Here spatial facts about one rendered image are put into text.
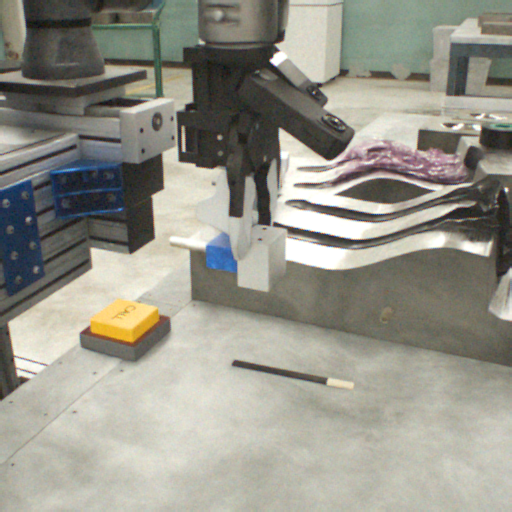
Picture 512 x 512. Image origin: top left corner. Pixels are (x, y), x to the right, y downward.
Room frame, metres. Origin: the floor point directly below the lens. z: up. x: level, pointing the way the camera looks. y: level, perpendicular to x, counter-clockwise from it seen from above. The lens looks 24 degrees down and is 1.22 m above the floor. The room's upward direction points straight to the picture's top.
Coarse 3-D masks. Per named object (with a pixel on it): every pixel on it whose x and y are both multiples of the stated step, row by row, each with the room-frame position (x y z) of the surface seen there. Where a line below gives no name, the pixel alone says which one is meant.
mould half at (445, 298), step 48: (288, 192) 0.99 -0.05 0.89; (288, 240) 0.80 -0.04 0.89; (432, 240) 0.69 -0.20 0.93; (480, 240) 0.69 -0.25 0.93; (192, 288) 0.80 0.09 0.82; (240, 288) 0.77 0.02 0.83; (288, 288) 0.74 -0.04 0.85; (336, 288) 0.72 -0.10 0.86; (384, 288) 0.69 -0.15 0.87; (432, 288) 0.67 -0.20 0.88; (480, 288) 0.65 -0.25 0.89; (384, 336) 0.69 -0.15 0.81; (432, 336) 0.67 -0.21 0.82; (480, 336) 0.65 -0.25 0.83
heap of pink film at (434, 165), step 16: (368, 144) 1.22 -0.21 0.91; (384, 144) 1.20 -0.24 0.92; (400, 144) 1.21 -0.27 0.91; (336, 160) 1.23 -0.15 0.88; (352, 160) 1.15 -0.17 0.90; (368, 160) 1.12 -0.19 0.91; (384, 160) 1.10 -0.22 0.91; (400, 160) 1.10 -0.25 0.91; (416, 160) 1.10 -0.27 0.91; (432, 160) 1.16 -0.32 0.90; (448, 160) 1.17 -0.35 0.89; (352, 176) 1.10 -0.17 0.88; (432, 176) 1.09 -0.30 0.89; (448, 176) 1.10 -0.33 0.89; (464, 176) 1.11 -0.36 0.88
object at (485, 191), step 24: (456, 192) 0.87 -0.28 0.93; (480, 192) 0.81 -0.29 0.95; (504, 192) 0.82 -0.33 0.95; (336, 216) 0.90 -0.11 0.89; (360, 216) 0.91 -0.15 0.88; (384, 216) 0.90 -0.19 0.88; (456, 216) 0.76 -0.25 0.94; (480, 216) 0.75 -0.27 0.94; (504, 216) 0.82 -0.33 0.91; (312, 240) 0.81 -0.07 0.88; (336, 240) 0.82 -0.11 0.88; (360, 240) 0.81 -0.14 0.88; (384, 240) 0.79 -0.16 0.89; (504, 240) 0.81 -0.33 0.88; (504, 264) 0.72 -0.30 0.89
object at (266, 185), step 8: (272, 160) 0.68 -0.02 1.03; (264, 168) 0.67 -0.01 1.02; (272, 168) 0.67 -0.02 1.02; (256, 176) 0.67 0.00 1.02; (264, 176) 0.66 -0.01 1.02; (272, 176) 0.67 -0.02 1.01; (256, 184) 0.67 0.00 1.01; (264, 184) 0.66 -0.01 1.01; (272, 184) 0.67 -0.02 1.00; (256, 192) 0.68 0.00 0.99; (264, 192) 0.67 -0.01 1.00; (272, 192) 0.67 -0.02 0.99; (256, 200) 0.69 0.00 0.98; (264, 200) 0.67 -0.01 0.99; (272, 200) 0.67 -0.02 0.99; (256, 208) 0.69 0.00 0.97; (264, 208) 0.67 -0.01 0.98; (272, 208) 0.67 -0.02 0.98; (264, 216) 0.67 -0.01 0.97; (272, 216) 0.68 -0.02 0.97; (264, 224) 0.67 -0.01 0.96
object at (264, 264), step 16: (256, 224) 0.67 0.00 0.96; (176, 240) 0.69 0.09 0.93; (192, 240) 0.68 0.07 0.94; (224, 240) 0.66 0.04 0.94; (256, 240) 0.63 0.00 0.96; (272, 240) 0.63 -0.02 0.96; (208, 256) 0.65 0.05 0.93; (224, 256) 0.64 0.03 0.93; (256, 256) 0.62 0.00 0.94; (272, 256) 0.63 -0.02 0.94; (240, 272) 0.63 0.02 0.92; (256, 272) 0.62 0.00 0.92; (272, 272) 0.63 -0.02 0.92; (256, 288) 0.62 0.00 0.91
